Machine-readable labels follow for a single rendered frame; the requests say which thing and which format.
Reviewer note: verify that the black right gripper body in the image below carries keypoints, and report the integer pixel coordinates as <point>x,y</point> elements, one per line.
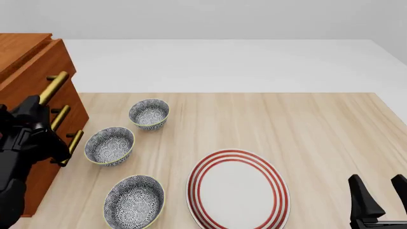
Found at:
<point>381,225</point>

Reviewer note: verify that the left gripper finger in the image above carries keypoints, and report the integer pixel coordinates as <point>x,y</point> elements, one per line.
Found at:
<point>43,117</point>
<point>27,107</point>

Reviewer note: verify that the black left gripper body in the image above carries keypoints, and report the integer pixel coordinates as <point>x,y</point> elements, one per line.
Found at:
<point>35,140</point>

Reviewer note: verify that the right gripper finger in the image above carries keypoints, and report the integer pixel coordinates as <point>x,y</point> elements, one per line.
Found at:
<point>401,193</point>
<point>362,200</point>

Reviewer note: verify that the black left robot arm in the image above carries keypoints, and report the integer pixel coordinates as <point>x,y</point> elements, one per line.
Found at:
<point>9,193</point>

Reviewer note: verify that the wooden cabinet with drawers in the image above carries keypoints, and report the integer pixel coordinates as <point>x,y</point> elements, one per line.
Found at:
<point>19,47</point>

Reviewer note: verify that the medium patterned grey bowl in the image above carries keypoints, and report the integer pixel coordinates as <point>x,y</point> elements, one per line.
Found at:
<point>109,146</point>

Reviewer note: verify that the small patterned grey bowl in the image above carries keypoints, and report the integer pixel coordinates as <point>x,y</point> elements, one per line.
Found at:
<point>149,115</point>

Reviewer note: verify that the large patterned grey bowl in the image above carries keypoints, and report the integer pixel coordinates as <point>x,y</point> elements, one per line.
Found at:
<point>133,202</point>

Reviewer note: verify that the white plate with red rings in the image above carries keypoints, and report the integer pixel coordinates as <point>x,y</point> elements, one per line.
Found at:
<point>238,190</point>

